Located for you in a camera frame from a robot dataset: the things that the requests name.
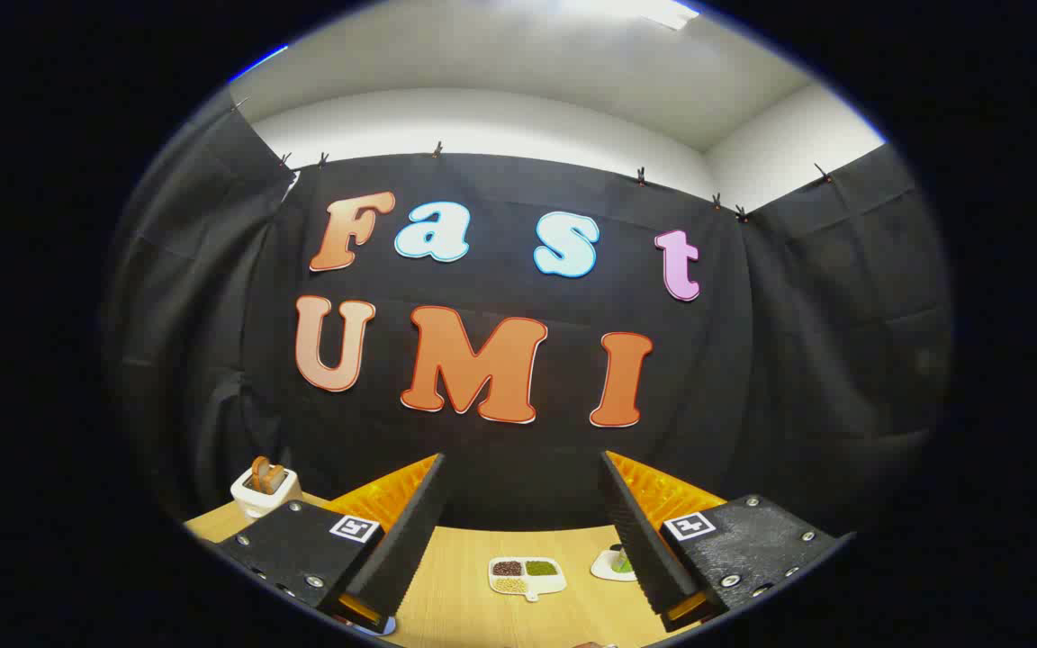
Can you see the green beans pile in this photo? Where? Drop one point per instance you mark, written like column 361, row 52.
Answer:
column 540, row 568

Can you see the toasted bread slice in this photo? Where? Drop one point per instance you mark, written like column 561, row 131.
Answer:
column 265, row 474

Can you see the yellow beans pile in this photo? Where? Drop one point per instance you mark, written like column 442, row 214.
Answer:
column 509, row 585

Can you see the white divided dish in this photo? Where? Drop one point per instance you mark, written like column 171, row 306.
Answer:
column 547, row 585

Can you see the white toaster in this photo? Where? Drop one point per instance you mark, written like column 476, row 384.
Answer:
column 257, row 502

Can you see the green label bottle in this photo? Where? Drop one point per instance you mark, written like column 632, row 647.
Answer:
column 622, row 562

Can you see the row of small clips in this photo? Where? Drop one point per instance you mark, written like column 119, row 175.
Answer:
column 437, row 149

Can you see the small white dish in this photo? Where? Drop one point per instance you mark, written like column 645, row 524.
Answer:
column 604, row 567

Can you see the dark red beans pile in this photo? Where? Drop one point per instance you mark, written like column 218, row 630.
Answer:
column 507, row 568

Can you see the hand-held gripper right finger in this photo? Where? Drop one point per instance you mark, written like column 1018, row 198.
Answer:
column 640, row 540

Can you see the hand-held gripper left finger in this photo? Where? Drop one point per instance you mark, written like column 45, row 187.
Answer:
column 406, row 549

